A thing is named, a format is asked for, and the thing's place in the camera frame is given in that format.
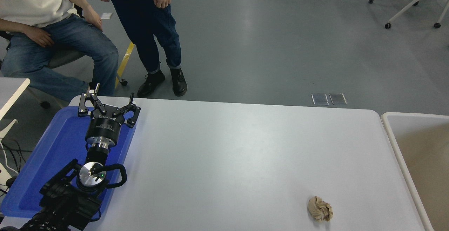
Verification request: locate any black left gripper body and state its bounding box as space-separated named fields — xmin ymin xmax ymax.
xmin=85 ymin=105 xmax=124 ymax=144

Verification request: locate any clear floor plate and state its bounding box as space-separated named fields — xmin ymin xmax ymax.
xmin=311 ymin=93 xmax=329 ymax=106
xmin=329 ymin=93 xmax=348 ymax=105

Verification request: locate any blue plastic tray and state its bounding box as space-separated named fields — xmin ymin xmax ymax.
xmin=0 ymin=106 xmax=136 ymax=219

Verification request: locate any person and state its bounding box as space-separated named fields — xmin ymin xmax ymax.
xmin=0 ymin=0 xmax=119 ymax=101
xmin=94 ymin=0 xmax=188 ymax=98

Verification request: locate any small white side table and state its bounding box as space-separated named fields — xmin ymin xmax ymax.
xmin=0 ymin=78 xmax=31 ymax=120

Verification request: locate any white power strip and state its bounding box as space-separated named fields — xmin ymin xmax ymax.
xmin=0 ymin=163 xmax=18 ymax=189

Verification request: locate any crumpled tan paper ball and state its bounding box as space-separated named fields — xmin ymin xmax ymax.
xmin=307 ymin=196 xmax=333 ymax=223

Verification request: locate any white rolling chair base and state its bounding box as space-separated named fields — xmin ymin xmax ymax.
xmin=368 ymin=0 xmax=449 ymax=29

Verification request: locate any large pale bin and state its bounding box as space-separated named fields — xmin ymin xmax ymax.
xmin=380 ymin=112 xmax=449 ymax=231

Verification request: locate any white bracket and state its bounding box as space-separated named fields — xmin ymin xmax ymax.
xmin=0 ymin=119 xmax=17 ymax=140

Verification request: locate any black cable bundle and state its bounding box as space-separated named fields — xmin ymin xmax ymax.
xmin=0 ymin=139 xmax=26 ymax=193

